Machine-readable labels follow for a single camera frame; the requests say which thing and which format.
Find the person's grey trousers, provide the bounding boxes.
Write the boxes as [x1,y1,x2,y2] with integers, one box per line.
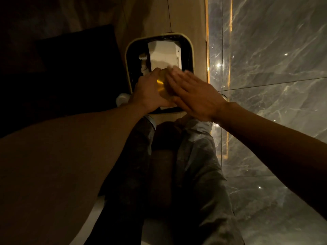
[84,115,245,245]

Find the person's right hand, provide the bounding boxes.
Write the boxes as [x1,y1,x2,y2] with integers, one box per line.
[165,66,229,123]

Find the black cabinet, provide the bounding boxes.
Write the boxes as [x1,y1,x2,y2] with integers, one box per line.
[0,24,131,138]

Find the person's left hand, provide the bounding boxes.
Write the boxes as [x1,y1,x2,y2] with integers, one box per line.
[129,67,177,113]

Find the person's left forearm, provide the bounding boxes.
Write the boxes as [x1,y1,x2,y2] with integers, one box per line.
[0,103,150,245]

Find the crumpled white tissue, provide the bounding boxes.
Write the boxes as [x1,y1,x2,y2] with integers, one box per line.
[138,53,152,75]

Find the black bin liner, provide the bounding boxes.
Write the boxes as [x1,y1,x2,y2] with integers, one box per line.
[127,36,192,113]

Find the person's right forearm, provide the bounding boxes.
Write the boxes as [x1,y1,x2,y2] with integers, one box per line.
[217,102,327,220]

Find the cream rimmed trash bin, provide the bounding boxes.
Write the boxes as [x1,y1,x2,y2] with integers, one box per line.
[124,32,195,115]

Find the gold metal cup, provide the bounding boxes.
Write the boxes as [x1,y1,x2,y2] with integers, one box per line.
[156,69,177,100]

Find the person's white shoe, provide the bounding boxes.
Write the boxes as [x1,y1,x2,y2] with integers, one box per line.
[116,93,132,107]

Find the white paper box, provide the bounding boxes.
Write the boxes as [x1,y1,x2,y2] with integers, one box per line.
[147,40,182,71]

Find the gold metal floor strip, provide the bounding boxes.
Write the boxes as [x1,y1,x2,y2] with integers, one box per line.
[205,0,211,84]

